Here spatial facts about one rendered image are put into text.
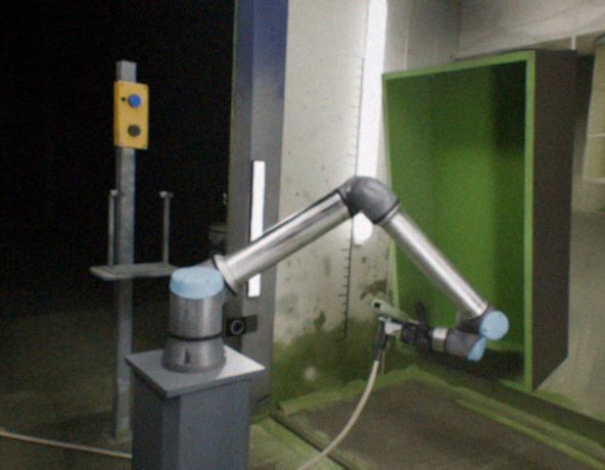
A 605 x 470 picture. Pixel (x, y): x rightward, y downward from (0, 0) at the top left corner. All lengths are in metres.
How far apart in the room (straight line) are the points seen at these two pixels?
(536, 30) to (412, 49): 0.64
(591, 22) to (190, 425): 2.58
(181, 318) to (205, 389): 0.21
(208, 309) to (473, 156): 1.37
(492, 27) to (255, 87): 1.53
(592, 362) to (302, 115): 1.87
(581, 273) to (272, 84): 1.94
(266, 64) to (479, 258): 1.29
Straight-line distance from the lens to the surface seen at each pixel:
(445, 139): 2.43
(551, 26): 3.19
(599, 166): 3.00
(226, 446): 1.63
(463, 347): 1.90
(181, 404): 1.50
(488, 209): 2.38
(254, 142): 2.40
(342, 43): 2.78
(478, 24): 3.44
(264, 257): 1.67
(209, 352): 1.55
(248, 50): 2.49
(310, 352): 2.79
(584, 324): 3.10
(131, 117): 2.32
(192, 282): 1.50
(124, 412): 2.60
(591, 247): 3.31
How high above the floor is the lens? 1.20
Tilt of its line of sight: 6 degrees down
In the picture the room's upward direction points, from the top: 3 degrees clockwise
